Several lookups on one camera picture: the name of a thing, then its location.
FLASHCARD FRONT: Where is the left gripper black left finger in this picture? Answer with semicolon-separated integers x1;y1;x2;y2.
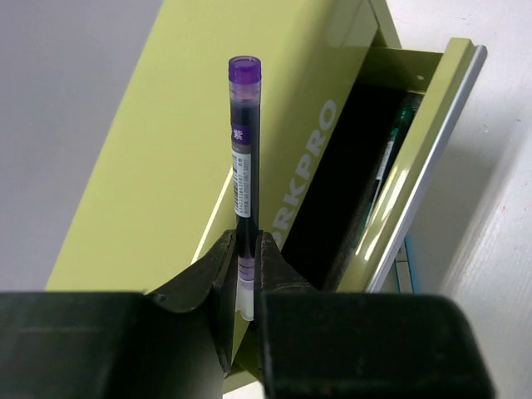
1;230;236;398

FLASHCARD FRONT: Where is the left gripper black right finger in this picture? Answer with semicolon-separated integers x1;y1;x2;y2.
254;232;496;398

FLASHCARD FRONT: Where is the green metal drawer box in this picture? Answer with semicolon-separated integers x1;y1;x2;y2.
46;1;487;386

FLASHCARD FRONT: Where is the green teal pen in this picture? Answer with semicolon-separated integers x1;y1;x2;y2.
354;104;416;246

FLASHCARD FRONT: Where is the dark blue clear pen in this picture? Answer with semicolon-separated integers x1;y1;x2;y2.
228;56;262;321

